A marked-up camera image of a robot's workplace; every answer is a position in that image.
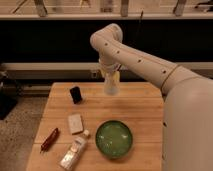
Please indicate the green bowl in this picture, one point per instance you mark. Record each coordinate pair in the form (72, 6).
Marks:
(113, 139)

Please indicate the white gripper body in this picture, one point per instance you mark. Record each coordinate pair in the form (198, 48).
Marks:
(106, 67)

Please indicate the red pen tool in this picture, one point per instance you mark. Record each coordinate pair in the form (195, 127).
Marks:
(50, 140)

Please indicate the black eraser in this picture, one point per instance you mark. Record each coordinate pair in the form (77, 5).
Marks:
(76, 94)

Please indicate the black object at left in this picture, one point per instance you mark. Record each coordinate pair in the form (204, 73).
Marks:
(7, 103)

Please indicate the white rectangular block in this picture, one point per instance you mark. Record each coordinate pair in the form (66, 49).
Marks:
(75, 123)

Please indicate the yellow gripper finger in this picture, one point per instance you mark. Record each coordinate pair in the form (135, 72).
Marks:
(116, 76)

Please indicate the wall outlet plate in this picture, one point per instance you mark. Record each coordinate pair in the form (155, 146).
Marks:
(94, 74)

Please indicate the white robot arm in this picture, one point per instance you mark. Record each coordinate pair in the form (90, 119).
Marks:
(187, 133)

